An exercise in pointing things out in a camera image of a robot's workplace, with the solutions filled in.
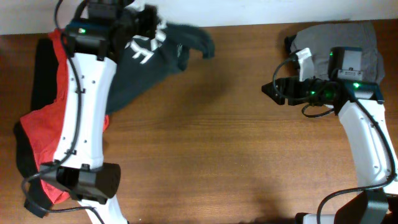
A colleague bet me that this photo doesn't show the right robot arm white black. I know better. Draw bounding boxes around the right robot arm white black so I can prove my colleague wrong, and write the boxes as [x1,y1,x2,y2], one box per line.
[261,47,397,223]

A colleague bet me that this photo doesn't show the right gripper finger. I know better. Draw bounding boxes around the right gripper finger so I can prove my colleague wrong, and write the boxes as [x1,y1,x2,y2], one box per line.
[261,88,285,105]
[261,78,285,92]

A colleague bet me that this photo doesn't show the red printed t-shirt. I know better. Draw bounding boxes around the red printed t-shirt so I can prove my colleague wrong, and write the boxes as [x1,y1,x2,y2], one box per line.
[19,28,110,205]

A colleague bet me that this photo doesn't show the black Nike t-shirt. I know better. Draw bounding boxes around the black Nike t-shirt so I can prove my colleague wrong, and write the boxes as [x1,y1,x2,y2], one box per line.
[106,17,215,115]

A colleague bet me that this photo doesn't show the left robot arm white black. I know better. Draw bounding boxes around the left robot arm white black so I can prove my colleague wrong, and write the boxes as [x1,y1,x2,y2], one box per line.
[39,1,158,223]

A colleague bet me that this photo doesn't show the grey folded shorts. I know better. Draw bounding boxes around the grey folded shorts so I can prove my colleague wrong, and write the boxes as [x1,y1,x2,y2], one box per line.
[292,22,386,83]

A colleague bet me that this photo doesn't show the black garment under red shirt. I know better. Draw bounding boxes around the black garment under red shirt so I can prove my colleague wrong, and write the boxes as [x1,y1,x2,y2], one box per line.
[13,38,58,209]

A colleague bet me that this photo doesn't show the dark navy folded garment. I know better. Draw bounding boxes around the dark navy folded garment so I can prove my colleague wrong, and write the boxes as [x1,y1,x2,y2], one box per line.
[284,35,296,54]

